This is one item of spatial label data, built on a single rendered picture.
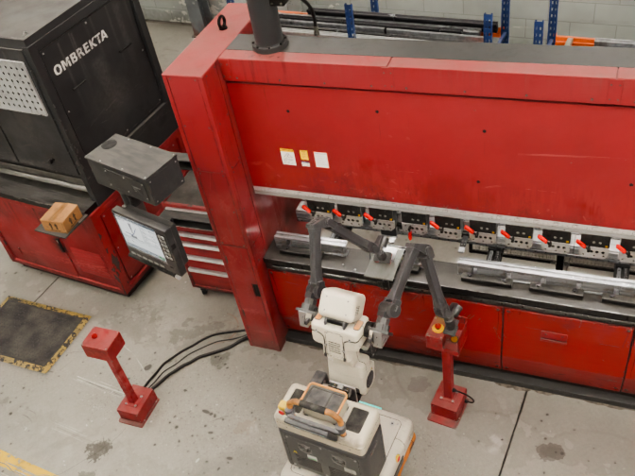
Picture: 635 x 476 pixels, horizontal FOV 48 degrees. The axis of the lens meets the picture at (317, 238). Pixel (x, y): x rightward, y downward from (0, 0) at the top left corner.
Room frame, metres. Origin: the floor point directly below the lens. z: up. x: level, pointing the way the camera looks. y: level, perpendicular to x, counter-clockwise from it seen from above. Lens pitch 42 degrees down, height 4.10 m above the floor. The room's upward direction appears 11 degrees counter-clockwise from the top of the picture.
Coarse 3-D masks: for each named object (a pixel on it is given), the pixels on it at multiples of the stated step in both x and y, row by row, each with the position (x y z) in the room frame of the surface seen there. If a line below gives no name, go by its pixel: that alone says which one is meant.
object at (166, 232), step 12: (132, 216) 3.30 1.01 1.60; (144, 216) 3.28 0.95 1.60; (156, 216) 3.29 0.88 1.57; (156, 228) 3.15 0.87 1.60; (168, 228) 3.13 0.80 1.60; (168, 240) 3.11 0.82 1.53; (180, 240) 3.20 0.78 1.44; (132, 252) 3.38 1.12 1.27; (144, 252) 3.30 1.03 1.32; (168, 252) 3.13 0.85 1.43; (180, 252) 3.18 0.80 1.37; (156, 264) 3.25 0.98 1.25; (168, 264) 3.16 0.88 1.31; (180, 264) 3.12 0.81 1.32; (180, 276) 3.11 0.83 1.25
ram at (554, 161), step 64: (256, 128) 3.57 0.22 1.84; (320, 128) 3.38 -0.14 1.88; (384, 128) 3.21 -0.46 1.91; (448, 128) 3.05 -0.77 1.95; (512, 128) 2.90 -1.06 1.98; (576, 128) 2.76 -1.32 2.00; (256, 192) 3.62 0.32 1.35; (320, 192) 3.42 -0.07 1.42; (384, 192) 3.23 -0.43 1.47; (448, 192) 3.05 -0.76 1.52; (512, 192) 2.89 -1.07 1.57; (576, 192) 2.74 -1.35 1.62
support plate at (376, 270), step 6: (402, 252) 3.19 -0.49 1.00; (372, 258) 3.19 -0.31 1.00; (396, 258) 3.15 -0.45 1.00; (372, 264) 3.14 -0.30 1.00; (378, 264) 3.13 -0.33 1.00; (384, 264) 3.12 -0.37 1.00; (390, 264) 3.11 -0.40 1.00; (396, 264) 3.10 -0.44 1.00; (366, 270) 3.10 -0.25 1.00; (372, 270) 3.09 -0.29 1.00; (378, 270) 3.08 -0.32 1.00; (384, 270) 3.07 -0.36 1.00; (390, 270) 3.06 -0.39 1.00; (396, 270) 3.05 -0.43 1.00; (366, 276) 3.05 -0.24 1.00; (372, 276) 3.04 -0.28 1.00; (378, 276) 3.03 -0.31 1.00; (384, 276) 3.02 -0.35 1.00; (390, 276) 3.01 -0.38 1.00
